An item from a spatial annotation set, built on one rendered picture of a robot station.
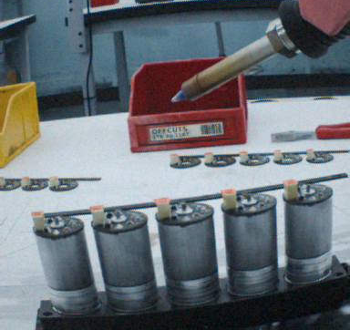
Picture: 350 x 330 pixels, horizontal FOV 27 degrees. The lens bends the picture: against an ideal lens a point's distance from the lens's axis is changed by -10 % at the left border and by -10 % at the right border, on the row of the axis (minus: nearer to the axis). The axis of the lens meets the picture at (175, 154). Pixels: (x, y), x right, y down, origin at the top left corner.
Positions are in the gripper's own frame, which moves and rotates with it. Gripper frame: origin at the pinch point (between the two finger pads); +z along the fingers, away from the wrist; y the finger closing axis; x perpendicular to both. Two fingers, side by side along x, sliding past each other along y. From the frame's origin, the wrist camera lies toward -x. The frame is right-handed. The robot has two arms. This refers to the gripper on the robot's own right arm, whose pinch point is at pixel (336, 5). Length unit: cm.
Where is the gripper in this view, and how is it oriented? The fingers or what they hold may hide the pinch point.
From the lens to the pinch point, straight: 26.5
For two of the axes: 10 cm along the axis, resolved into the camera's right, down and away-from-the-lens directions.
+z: -2.7, 7.9, 5.4
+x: 7.1, 5.4, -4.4
